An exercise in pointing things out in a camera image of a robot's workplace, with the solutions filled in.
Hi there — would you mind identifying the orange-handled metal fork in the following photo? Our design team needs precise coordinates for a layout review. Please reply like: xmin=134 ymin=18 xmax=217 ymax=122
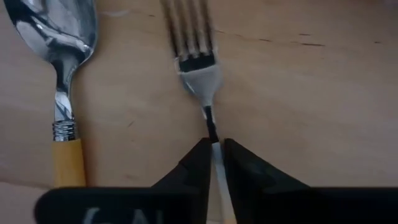
xmin=159 ymin=0 xmax=239 ymax=224

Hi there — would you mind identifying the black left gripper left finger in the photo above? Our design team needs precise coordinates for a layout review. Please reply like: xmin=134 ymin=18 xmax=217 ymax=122
xmin=33 ymin=138 xmax=213 ymax=224

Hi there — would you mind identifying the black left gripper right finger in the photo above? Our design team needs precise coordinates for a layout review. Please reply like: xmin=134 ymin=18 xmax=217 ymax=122
xmin=223 ymin=138 xmax=398 ymax=224

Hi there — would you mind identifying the yellow-handled metal spoon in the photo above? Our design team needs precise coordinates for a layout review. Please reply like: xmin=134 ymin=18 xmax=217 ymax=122
xmin=2 ymin=0 xmax=99 ymax=188

